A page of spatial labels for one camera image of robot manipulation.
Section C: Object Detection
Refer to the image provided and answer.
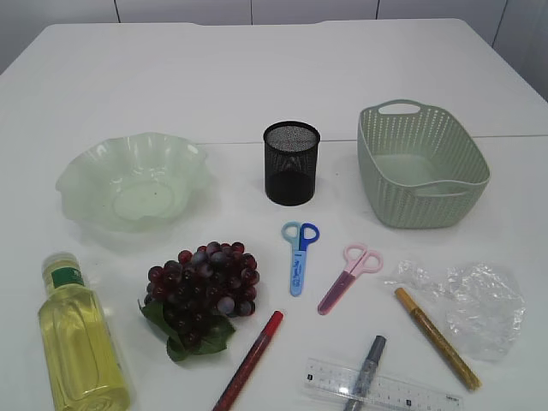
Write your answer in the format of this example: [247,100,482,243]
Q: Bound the pink scissors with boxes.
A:
[317,243,384,315]

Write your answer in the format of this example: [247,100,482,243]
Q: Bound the purple grape bunch with leaves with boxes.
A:
[140,241,260,362]

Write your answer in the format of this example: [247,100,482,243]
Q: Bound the green plastic basket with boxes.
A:
[357,99,491,229]

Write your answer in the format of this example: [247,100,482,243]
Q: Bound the gold marker pen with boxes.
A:
[395,288,482,391]

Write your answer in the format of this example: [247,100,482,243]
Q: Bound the red marker pen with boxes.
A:
[212,311,283,411]

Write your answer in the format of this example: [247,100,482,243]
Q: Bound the clear plastic ruler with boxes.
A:
[301,359,464,410]

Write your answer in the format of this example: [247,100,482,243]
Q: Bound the light green wavy plate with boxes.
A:
[56,132,207,233]

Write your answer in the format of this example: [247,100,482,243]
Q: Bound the blue scissors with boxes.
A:
[281,222,320,297]

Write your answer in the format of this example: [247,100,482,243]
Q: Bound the silver marker pen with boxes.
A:
[352,335,386,398]

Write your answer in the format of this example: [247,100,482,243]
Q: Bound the yellow tea bottle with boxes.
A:
[38,252,130,410]

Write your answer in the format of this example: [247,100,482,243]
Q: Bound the black mesh pen holder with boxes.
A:
[263,121,320,206]

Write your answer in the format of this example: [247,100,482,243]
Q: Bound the clear plastic sheet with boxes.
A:
[381,259,527,363]

